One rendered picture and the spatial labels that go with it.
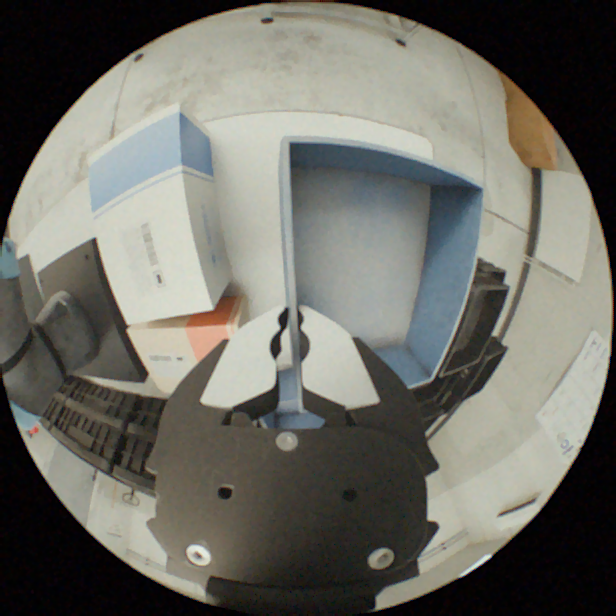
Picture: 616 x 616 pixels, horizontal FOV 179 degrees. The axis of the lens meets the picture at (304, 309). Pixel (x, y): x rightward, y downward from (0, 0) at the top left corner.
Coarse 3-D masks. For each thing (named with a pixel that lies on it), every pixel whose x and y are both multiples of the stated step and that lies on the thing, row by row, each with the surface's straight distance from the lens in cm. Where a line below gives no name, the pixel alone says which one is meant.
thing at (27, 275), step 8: (24, 256) 72; (24, 264) 71; (24, 272) 71; (32, 272) 72; (24, 280) 70; (32, 280) 71; (24, 288) 70; (32, 288) 70; (32, 296) 70; (40, 296) 71; (32, 304) 70; (40, 304) 70; (40, 312) 70
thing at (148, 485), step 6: (114, 468) 49; (120, 468) 48; (114, 474) 49; (120, 474) 48; (126, 474) 47; (132, 474) 46; (126, 480) 46; (132, 480) 45; (138, 480) 45; (144, 480) 44; (150, 480) 43; (138, 486) 45; (144, 486) 44; (150, 486) 43; (150, 492) 60
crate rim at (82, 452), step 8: (56, 432) 70; (64, 440) 65; (72, 440) 63; (72, 448) 61; (80, 448) 59; (80, 456) 80; (88, 456) 56; (96, 456) 54; (96, 464) 53; (104, 464) 51; (112, 464) 51; (104, 472) 88; (112, 472) 51; (152, 496) 89
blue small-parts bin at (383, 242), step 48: (288, 144) 10; (336, 144) 11; (288, 192) 10; (336, 192) 17; (384, 192) 19; (432, 192) 22; (480, 192) 18; (288, 240) 10; (336, 240) 17; (384, 240) 19; (432, 240) 22; (480, 240) 18; (288, 288) 11; (336, 288) 19; (384, 288) 21; (432, 288) 22; (384, 336) 24; (432, 336) 22
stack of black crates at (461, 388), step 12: (492, 336) 143; (492, 348) 132; (504, 348) 138; (480, 360) 123; (492, 360) 151; (456, 372) 137; (468, 372) 129; (480, 372) 159; (492, 372) 153; (456, 384) 139; (468, 384) 131; (480, 384) 161; (456, 396) 141; (468, 396) 151
